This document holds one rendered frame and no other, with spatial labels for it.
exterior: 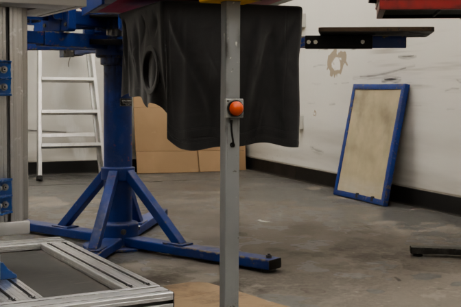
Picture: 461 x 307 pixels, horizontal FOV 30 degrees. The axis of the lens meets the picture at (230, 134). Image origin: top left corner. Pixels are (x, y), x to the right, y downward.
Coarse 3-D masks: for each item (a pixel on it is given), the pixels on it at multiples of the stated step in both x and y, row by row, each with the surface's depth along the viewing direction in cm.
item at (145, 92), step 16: (128, 16) 275; (144, 16) 259; (128, 32) 276; (144, 32) 264; (160, 32) 245; (128, 48) 282; (144, 48) 261; (160, 48) 246; (128, 64) 281; (144, 64) 260; (160, 64) 248; (128, 80) 285; (144, 80) 260; (160, 80) 249; (144, 96) 267; (160, 96) 251
